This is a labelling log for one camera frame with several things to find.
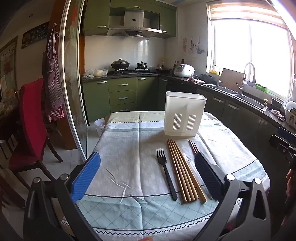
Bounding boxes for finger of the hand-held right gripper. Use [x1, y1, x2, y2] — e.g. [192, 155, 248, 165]
[269, 134, 293, 155]
[277, 127, 296, 141]

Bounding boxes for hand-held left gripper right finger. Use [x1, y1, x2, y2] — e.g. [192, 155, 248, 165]
[194, 152, 272, 241]

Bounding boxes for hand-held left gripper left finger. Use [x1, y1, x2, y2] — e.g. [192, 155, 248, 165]
[23, 152, 102, 241]

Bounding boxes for light wooden chopstick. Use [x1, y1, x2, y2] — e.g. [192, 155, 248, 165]
[173, 139, 208, 203]
[167, 140, 187, 204]
[172, 139, 203, 203]
[169, 139, 191, 203]
[171, 139, 199, 201]
[170, 139, 195, 202]

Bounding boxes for black plastic fork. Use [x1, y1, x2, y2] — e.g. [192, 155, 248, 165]
[157, 148, 178, 201]

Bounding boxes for white plastic utensil holder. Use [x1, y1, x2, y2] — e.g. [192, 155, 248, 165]
[164, 91, 207, 137]

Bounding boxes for hanging kitchen utensils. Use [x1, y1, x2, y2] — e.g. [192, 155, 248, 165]
[182, 37, 206, 56]

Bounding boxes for person's right hand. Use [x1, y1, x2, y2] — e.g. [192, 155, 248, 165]
[286, 169, 296, 198]

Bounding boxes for white dish rack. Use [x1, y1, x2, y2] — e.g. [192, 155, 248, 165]
[283, 98, 296, 128]

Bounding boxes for crumpled rag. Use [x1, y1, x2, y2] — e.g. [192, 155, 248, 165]
[269, 109, 285, 121]

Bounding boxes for white trash bin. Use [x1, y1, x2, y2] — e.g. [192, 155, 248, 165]
[94, 118, 106, 138]

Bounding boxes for pale patterned tablecloth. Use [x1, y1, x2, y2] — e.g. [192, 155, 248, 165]
[76, 111, 270, 241]

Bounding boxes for steel kitchen sink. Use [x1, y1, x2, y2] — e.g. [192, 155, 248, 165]
[215, 85, 269, 112]

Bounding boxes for tall steel faucet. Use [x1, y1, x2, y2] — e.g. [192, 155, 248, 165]
[236, 62, 256, 95]

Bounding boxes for red chair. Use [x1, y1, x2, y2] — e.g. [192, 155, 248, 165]
[9, 78, 63, 181]

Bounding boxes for wooden cutting board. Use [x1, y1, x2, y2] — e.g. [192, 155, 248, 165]
[220, 68, 245, 88]

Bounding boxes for kitchen window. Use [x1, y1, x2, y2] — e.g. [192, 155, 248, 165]
[206, 0, 296, 100]

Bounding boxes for green base cabinets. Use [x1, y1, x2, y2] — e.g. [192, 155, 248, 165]
[82, 75, 296, 176]

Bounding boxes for checked apron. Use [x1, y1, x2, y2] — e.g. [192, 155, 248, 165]
[42, 23, 65, 124]

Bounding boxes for sliding glass door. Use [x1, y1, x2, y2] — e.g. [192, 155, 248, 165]
[58, 0, 90, 161]

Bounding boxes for plastic bags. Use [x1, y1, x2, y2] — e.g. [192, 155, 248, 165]
[83, 69, 109, 78]

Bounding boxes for white rice cooker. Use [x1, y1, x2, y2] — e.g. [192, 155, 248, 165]
[174, 65, 195, 78]

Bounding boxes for gas cooktop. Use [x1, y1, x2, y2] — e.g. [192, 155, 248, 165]
[111, 68, 158, 75]

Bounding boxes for black wok with lid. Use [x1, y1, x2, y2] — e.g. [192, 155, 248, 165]
[111, 58, 130, 70]

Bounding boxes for steel range hood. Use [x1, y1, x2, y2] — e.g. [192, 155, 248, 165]
[106, 10, 163, 38]

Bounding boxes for framed wall picture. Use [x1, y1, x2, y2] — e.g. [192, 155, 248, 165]
[0, 36, 18, 93]

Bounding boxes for dark wall poster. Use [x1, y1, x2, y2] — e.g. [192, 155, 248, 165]
[21, 22, 50, 49]

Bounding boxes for green wall cabinets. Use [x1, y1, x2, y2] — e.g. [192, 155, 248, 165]
[83, 0, 178, 39]

